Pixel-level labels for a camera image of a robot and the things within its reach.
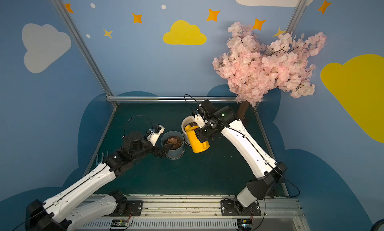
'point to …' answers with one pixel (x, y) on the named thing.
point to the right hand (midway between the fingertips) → (202, 135)
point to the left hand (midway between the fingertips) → (166, 136)
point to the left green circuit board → (119, 223)
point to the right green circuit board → (244, 224)
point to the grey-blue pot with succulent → (177, 151)
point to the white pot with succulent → (190, 120)
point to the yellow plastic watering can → (197, 146)
